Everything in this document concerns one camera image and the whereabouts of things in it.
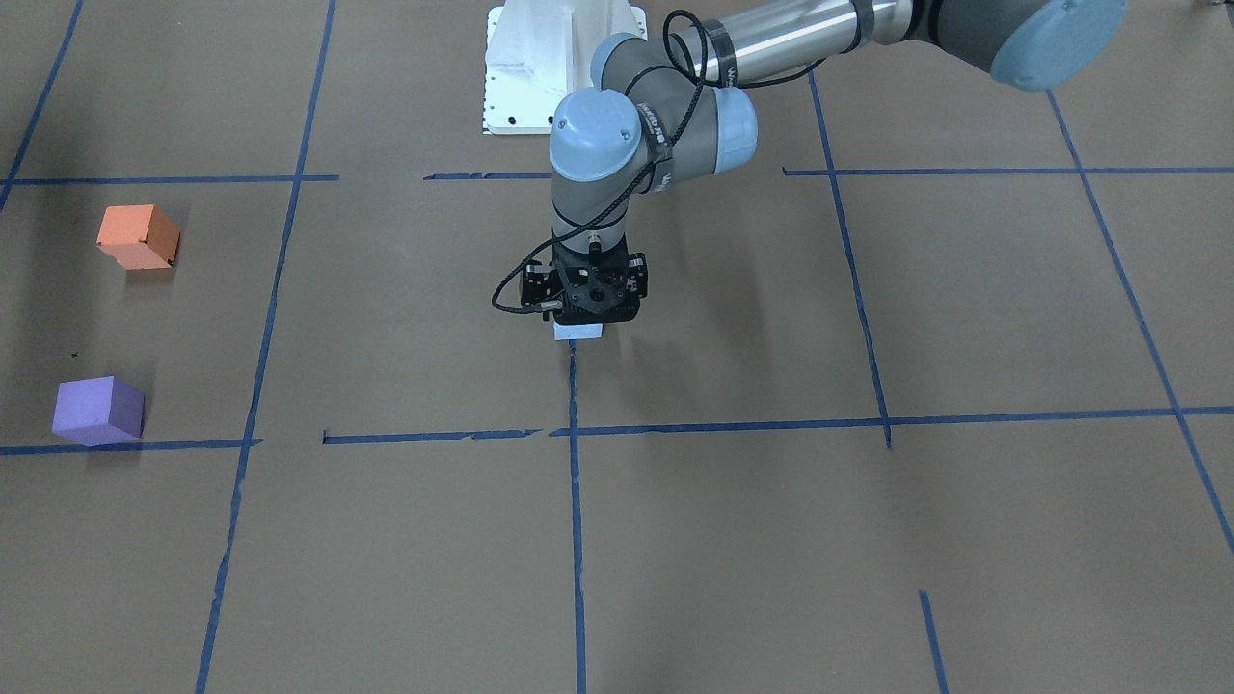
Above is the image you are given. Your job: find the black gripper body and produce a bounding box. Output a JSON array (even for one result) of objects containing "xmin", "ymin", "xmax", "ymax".
[{"xmin": 522, "ymin": 241, "xmax": 648, "ymax": 322}]

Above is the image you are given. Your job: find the blue foam block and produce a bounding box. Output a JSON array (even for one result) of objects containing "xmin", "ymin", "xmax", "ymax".
[{"xmin": 552, "ymin": 322, "xmax": 603, "ymax": 341}]

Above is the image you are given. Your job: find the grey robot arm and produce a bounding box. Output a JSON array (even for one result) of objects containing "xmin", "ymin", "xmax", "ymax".
[{"xmin": 508, "ymin": 1, "xmax": 1128, "ymax": 326}]

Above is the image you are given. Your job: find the orange foam block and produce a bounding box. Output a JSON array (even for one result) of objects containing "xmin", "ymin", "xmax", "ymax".
[{"xmin": 95, "ymin": 203, "xmax": 180, "ymax": 270}]

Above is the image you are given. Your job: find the purple foam block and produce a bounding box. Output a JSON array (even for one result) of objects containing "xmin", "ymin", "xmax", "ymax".
[{"xmin": 51, "ymin": 375, "xmax": 146, "ymax": 447}]

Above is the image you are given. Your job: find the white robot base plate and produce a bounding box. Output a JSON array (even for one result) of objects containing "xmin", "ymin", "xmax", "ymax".
[{"xmin": 482, "ymin": 1, "xmax": 590, "ymax": 135}]

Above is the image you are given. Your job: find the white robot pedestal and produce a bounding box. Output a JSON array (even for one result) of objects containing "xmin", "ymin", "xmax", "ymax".
[{"xmin": 485, "ymin": 1, "xmax": 647, "ymax": 128}]

